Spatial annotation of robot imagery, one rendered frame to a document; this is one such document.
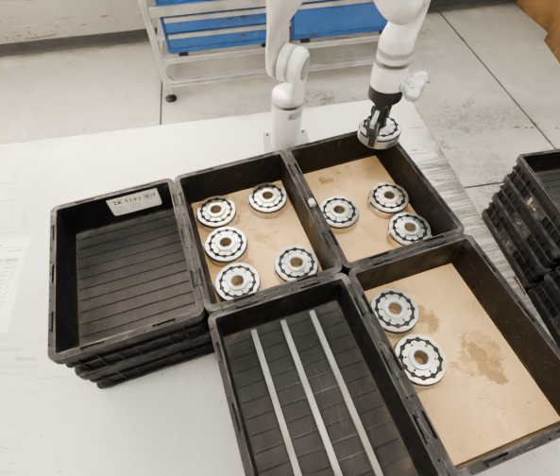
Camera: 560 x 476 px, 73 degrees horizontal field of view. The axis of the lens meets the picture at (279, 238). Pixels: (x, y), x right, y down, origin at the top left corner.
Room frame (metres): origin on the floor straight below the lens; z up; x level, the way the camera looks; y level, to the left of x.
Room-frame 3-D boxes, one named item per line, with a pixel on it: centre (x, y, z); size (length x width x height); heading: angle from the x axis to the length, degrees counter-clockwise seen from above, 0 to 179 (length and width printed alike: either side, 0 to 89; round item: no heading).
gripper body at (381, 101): (0.73, -0.25, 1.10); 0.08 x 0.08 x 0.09
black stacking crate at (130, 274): (0.47, 0.35, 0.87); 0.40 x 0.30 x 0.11; 16
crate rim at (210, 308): (0.55, 0.07, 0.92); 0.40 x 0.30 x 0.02; 16
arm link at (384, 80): (0.73, -0.26, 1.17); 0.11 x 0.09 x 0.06; 60
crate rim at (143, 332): (0.47, 0.35, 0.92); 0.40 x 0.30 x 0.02; 16
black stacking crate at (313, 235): (0.55, 0.07, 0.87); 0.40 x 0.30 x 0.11; 16
